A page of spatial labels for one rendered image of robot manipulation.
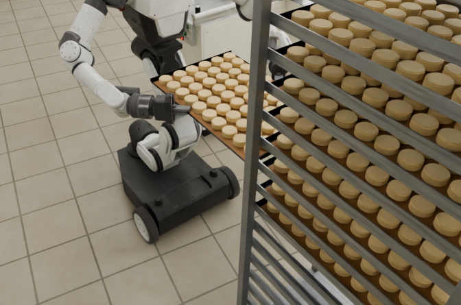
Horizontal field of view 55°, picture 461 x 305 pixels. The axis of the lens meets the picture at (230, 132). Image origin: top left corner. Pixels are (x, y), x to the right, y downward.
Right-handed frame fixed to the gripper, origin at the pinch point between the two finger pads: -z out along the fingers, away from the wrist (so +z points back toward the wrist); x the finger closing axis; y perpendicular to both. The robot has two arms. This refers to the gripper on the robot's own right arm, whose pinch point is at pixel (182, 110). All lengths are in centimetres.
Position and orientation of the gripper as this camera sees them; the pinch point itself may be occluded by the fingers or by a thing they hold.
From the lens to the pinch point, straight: 157.2
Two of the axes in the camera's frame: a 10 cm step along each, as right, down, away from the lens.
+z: -9.9, -0.9, 0.8
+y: 1.2, -6.1, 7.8
